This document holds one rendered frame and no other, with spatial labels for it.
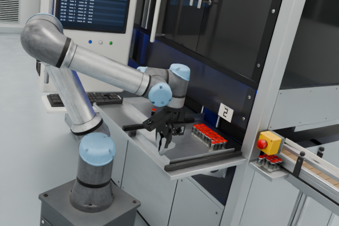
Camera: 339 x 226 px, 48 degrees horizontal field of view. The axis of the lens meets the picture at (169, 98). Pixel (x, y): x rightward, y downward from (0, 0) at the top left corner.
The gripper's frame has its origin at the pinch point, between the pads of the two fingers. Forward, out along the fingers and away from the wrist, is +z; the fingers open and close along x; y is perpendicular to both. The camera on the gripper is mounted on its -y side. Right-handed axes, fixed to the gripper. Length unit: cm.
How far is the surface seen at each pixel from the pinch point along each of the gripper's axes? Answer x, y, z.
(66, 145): 166, 32, 91
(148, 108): 46, 23, 3
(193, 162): -8.0, 11.4, 1.6
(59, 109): 70, -15, 11
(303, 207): -34, 54, 16
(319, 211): -12, 117, 52
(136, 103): 53, 20, 3
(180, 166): -8.1, 5.0, 2.2
